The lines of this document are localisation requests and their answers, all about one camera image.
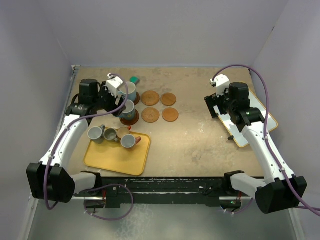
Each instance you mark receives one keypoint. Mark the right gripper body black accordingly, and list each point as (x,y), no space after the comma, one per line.
(225,105)

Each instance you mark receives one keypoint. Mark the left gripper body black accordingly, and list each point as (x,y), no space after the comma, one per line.
(106,101)

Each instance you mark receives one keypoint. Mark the large light blue mug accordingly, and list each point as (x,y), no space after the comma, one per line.
(132,92)

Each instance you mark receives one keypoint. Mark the blue floral mug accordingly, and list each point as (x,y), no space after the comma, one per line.
(127,112)

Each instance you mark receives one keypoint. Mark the dark brown wooden coaster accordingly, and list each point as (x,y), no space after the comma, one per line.
(132,121)
(137,99)

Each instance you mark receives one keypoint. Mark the woven light brown coaster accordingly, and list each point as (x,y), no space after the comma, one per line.
(150,115)
(150,98)

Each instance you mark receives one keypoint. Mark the pink cup orange handle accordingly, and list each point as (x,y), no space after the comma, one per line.
(129,141)

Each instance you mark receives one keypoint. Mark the orange wooden coaster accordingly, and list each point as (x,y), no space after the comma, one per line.
(168,99)
(170,114)

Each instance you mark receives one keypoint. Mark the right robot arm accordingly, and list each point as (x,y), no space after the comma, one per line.
(280,188)

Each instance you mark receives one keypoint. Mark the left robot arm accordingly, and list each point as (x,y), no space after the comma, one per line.
(48,179)

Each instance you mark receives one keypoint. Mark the small olive grey cup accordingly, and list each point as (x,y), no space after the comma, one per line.
(110,135)

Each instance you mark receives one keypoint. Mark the small brown cup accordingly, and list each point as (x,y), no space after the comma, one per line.
(122,131)

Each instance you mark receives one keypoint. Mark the grey mug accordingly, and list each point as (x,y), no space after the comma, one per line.
(96,134)

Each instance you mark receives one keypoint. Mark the green whiteboard eraser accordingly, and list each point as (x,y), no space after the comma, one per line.
(135,80)

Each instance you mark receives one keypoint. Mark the yellow plastic tray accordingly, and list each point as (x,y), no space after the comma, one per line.
(111,156)

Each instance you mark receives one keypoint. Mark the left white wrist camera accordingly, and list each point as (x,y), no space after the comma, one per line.
(113,84)

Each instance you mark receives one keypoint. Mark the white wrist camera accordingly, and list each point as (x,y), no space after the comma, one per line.
(221,82)
(113,84)

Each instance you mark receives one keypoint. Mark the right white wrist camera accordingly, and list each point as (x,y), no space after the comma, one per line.
(221,82)

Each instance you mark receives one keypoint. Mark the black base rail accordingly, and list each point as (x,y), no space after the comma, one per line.
(210,191)

